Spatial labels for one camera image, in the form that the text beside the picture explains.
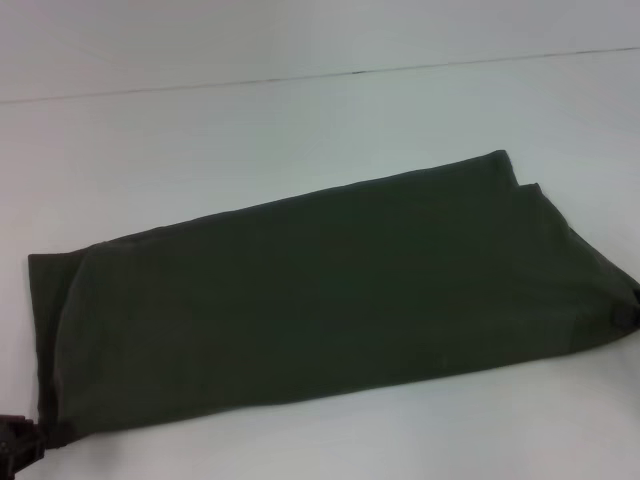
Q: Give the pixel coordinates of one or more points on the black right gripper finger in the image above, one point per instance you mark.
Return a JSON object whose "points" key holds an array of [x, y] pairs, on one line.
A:
{"points": [[629, 312]]}

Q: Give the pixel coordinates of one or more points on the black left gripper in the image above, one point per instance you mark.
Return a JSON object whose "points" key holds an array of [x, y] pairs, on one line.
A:
{"points": [[17, 442]]}

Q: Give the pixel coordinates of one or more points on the dark green FREE t-shirt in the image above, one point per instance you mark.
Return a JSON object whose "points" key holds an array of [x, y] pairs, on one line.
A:
{"points": [[325, 300]]}

